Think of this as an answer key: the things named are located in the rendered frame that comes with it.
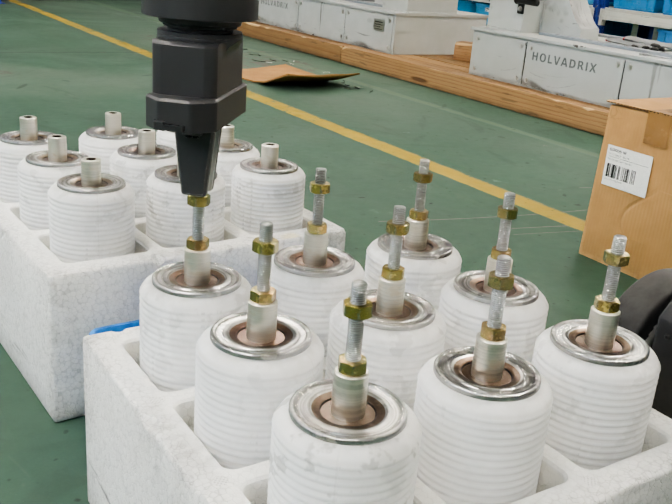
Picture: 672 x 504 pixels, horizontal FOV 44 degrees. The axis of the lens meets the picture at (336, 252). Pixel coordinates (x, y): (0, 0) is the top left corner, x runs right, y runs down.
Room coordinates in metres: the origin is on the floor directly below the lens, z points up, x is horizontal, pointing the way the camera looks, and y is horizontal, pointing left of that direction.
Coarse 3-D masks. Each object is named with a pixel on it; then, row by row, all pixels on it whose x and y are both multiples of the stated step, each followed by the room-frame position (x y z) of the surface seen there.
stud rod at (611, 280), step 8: (616, 240) 0.60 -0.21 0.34; (624, 240) 0.59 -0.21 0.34; (616, 248) 0.59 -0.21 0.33; (624, 248) 0.60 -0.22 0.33; (608, 272) 0.60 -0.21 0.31; (616, 272) 0.59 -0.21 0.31; (608, 280) 0.60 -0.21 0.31; (616, 280) 0.60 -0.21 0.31; (608, 288) 0.59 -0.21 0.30; (616, 288) 0.60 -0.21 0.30; (608, 296) 0.59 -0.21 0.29
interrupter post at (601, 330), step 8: (592, 312) 0.60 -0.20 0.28; (600, 312) 0.59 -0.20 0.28; (616, 312) 0.59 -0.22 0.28; (592, 320) 0.59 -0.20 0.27; (600, 320) 0.59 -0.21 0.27; (608, 320) 0.59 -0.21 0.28; (616, 320) 0.59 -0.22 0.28; (592, 328) 0.59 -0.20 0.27; (600, 328) 0.59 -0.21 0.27; (608, 328) 0.59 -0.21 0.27; (616, 328) 0.59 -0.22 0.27; (592, 336) 0.59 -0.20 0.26; (600, 336) 0.59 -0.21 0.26; (608, 336) 0.59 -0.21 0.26; (592, 344) 0.59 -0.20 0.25; (600, 344) 0.59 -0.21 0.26; (608, 344) 0.59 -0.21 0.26
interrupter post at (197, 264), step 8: (208, 248) 0.66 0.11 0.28; (184, 256) 0.66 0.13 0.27; (192, 256) 0.65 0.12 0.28; (200, 256) 0.65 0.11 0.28; (208, 256) 0.66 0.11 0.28; (184, 264) 0.66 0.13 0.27; (192, 264) 0.65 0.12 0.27; (200, 264) 0.65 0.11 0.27; (208, 264) 0.66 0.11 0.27; (184, 272) 0.66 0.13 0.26; (192, 272) 0.65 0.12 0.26; (200, 272) 0.65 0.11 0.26; (208, 272) 0.66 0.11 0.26; (184, 280) 0.66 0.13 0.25; (192, 280) 0.65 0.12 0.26; (200, 280) 0.65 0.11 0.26; (208, 280) 0.66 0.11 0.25
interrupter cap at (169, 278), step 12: (168, 264) 0.68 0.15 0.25; (180, 264) 0.69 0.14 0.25; (216, 264) 0.69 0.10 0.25; (156, 276) 0.65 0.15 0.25; (168, 276) 0.66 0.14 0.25; (180, 276) 0.67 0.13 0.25; (216, 276) 0.67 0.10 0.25; (228, 276) 0.67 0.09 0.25; (240, 276) 0.67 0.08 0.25; (156, 288) 0.64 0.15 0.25; (168, 288) 0.63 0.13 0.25; (180, 288) 0.63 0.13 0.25; (192, 288) 0.64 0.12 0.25; (204, 288) 0.64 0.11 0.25; (216, 288) 0.64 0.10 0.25; (228, 288) 0.64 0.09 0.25
